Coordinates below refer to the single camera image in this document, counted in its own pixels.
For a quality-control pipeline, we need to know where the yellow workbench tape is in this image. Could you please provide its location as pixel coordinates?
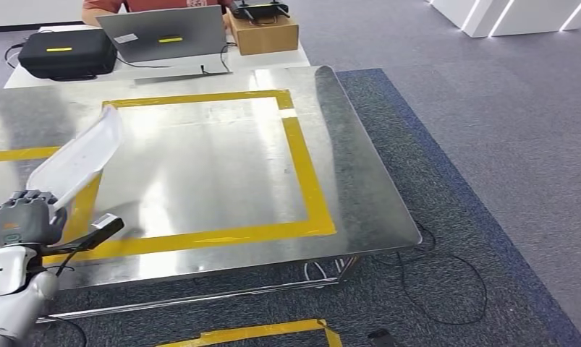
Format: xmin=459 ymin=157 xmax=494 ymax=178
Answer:
xmin=0 ymin=89 xmax=338 ymax=265

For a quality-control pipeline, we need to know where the black device with antennas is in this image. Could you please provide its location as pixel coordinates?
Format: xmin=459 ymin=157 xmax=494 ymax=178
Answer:
xmin=230 ymin=0 xmax=291 ymax=24

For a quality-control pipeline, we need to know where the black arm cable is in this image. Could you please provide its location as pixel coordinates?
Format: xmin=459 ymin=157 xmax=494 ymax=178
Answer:
xmin=46 ymin=316 xmax=88 ymax=347

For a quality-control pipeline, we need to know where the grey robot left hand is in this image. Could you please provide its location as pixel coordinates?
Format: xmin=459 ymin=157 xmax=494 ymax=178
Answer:
xmin=0 ymin=189 xmax=68 ymax=247

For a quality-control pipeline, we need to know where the black floor cable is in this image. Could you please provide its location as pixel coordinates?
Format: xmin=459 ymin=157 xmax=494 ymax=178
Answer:
xmin=371 ymin=220 xmax=488 ymax=327

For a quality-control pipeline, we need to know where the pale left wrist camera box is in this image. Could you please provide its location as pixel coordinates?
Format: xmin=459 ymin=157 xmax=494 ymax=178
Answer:
xmin=90 ymin=214 xmax=121 ymax=230

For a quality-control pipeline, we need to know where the grey laptop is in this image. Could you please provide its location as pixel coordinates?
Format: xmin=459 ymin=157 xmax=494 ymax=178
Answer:
xmin=96 ymin=5 xmax=229 ymax=63

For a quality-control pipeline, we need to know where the stainless steel workbench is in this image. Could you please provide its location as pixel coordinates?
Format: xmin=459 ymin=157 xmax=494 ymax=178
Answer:
xmin=0 ymin=64 xmax=423 ymax=322

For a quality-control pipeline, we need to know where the white curved plastic part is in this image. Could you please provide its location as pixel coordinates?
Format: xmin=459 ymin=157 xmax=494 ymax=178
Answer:
xmin=26 ymin=104 xmax=124 ymax=212

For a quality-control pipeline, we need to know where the yellow floor tape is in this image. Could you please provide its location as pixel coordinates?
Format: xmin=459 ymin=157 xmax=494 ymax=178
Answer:
xmin=156 ymin=318 xmax=344 ymax=347

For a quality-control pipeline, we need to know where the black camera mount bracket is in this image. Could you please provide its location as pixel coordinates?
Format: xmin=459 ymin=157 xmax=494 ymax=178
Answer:
xmin=41 ymin=218 xmax=126 ymax=256

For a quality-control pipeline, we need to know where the brown cardboard box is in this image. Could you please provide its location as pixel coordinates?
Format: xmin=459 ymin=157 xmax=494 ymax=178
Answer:
xmin=227 ymin=12 xmax=300 ymax=56

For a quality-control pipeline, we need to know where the white floor cable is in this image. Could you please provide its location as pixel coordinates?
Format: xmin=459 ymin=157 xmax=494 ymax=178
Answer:
xmin=303 ymin=258 xmax=358 ymax=283

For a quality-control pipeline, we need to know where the black carrying case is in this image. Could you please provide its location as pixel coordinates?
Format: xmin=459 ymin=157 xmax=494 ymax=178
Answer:
xmin=17 ymin=28 xmax=119 ymax=82

